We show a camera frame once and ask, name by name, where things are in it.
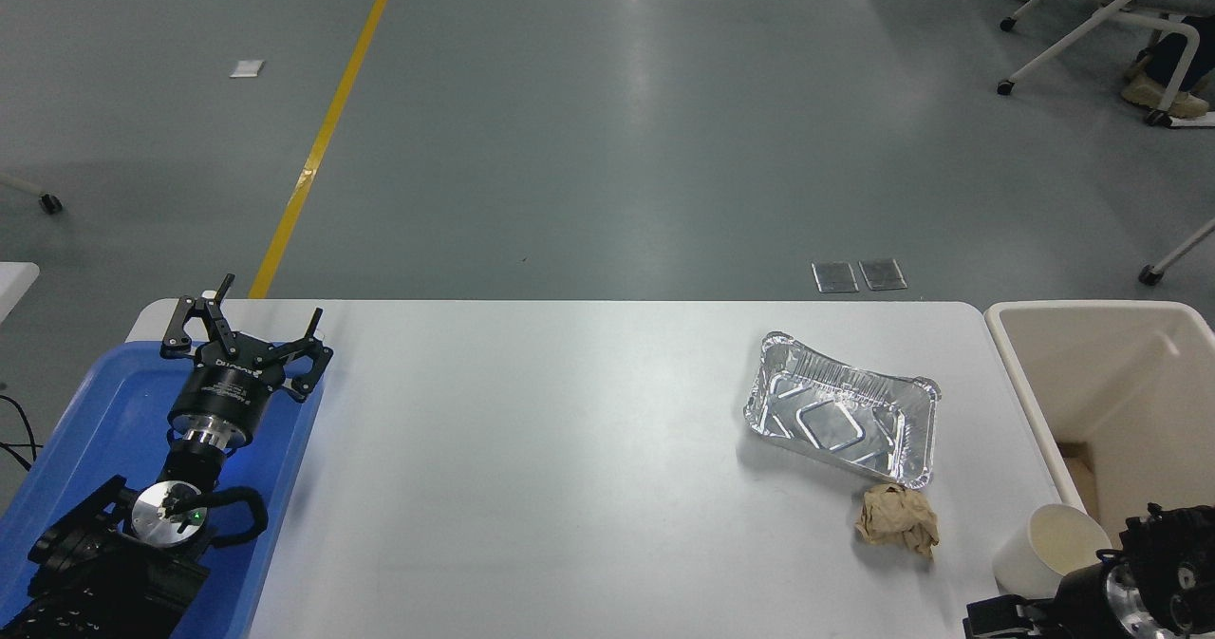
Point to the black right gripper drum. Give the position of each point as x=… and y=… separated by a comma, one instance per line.
x=1080, y=606

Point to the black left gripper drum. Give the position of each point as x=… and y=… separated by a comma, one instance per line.
x=226, y=397

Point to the white paper cup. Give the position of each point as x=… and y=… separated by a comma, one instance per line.
x=1039, y=554

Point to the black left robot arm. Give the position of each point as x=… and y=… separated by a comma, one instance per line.
x=104, y=573

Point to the blue plastic tray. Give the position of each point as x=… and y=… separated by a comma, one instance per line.
x=104, y=411

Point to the crumpled tan paper ball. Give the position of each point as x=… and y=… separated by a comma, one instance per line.
x=897, y=520

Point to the white side table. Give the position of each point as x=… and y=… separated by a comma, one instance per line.
x=14, y=283

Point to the white leg with black caster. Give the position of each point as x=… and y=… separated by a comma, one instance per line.
x=38, y=197

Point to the large pale plastic bin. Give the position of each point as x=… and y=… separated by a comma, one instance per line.
x=1120, y=383

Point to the small white paper scrap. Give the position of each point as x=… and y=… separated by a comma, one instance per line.
x=247, y=68

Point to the rectangular aluminium foil tray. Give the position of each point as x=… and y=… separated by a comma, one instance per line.
x=840, y=411

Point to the square metal floor plate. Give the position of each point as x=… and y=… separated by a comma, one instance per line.
x=883, y=274
x=834, y=276

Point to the white chair leg with caster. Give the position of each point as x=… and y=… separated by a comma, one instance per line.
x=1172, y=259

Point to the person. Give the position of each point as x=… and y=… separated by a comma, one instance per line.
x=1163, y=93

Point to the white frame wheeled chair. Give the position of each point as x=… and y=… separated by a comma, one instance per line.
x=1092, y=22

